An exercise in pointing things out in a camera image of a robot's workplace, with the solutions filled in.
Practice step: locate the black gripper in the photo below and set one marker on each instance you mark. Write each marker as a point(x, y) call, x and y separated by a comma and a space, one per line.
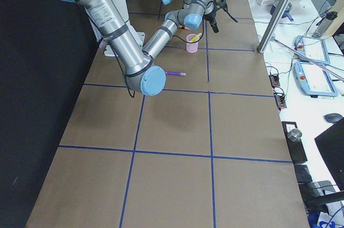
point(210, 17)

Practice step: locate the yellow highlighter pen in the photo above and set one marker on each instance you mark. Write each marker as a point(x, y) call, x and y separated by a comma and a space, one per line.
point(199, 36)

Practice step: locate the pink mesh pen holder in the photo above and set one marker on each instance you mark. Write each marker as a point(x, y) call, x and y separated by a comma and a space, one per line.
point(191, 47)

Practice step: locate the purple highlighter pen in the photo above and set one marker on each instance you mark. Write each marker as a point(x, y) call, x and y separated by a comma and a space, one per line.
point(175, 73)

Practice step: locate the green highlighter pen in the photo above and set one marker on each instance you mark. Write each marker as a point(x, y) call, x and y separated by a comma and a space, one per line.
point(194, 39)

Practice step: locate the orange highlighter pen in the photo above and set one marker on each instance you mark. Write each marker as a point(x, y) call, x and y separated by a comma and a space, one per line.
point(183, 27)

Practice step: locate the far blue teach pendant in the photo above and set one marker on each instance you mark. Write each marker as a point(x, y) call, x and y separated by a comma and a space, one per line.
point(312, 48)

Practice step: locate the blue teach pendant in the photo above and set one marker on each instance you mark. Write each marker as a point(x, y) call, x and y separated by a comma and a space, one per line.
point(313, 81)
point(312, 48)

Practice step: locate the near blue teach pendant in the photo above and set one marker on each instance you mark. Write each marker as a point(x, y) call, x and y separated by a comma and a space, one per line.
point(313, 81)

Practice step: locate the clear water bottle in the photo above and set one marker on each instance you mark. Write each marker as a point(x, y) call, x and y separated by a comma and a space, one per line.
point(324, 24)

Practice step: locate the small metal cup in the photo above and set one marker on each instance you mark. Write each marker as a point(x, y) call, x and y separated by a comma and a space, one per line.
point(294, 135)

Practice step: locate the black computer mouse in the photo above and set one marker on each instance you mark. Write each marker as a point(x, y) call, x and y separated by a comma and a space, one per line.
point(332, 118)

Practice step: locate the black monitor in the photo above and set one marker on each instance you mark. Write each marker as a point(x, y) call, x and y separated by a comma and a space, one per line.
point(330, 146)

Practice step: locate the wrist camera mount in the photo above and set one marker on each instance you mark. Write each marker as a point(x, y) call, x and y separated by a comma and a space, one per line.
point(222, 4)

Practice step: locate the aluminium frame post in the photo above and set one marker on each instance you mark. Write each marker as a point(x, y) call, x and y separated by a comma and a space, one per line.
point(272, 25)

